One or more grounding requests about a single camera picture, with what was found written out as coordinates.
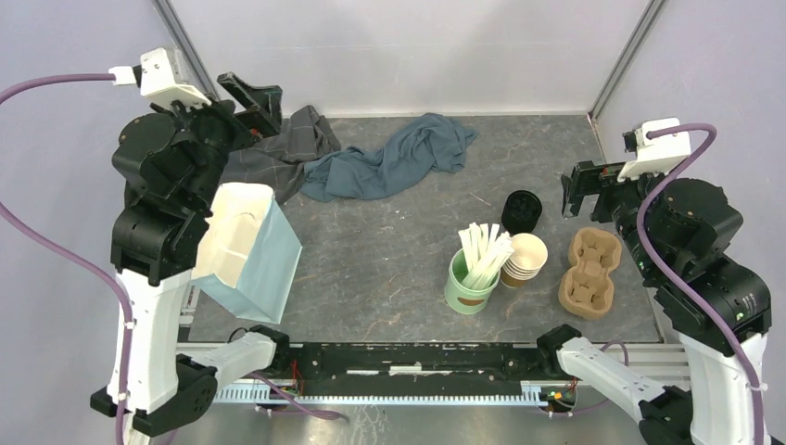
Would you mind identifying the light blue paper bag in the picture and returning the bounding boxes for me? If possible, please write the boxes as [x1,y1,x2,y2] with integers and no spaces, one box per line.
[191,183,302,324]

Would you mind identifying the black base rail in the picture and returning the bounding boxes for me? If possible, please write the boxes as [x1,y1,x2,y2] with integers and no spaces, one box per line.
[260,342,571,397]

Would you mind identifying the stack of paper cups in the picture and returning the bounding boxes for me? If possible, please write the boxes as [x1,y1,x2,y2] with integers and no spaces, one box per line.
[501,233,548,288]

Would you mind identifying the bundle of wrapped straws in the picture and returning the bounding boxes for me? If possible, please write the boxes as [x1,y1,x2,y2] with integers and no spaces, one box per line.
[458,222,513,290]

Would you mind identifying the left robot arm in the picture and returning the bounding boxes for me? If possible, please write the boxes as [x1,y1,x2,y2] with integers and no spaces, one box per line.
[90,66,291,439]

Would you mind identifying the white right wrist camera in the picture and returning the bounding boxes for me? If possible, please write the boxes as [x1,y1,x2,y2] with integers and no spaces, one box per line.
[616,117,691,183]

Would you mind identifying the blue-grey cloth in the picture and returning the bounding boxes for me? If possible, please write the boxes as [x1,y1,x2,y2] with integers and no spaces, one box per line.
[300,113,478,203]

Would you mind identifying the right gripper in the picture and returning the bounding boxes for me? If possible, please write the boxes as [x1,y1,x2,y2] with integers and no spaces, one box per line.
[561,155,680,275]

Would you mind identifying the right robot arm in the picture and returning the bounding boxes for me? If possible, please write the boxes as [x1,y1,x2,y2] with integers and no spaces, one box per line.
[535,161,772,444]

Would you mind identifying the brown pulp cup carrier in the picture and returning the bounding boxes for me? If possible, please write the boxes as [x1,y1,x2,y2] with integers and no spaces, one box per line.
[558,227,623,320]

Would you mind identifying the grey checked cloth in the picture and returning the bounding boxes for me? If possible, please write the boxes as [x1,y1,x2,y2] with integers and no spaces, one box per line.
[221,105,342,204]

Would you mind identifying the stack of black lids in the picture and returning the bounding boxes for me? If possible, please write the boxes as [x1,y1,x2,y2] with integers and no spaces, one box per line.
[501,190,542,235]

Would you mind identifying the green cup holding straws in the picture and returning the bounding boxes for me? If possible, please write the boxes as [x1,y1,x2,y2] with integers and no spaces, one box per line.
[444,249,500,315]

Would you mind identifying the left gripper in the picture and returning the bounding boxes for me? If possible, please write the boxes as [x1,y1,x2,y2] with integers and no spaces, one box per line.
[154,70,284,210]

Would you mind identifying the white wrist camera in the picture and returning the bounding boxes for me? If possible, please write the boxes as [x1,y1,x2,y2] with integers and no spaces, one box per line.
[108,47,212,110]
[616,117,691,183]

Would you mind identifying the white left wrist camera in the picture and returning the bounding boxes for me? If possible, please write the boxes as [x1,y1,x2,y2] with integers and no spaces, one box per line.
[108,47,212,110]

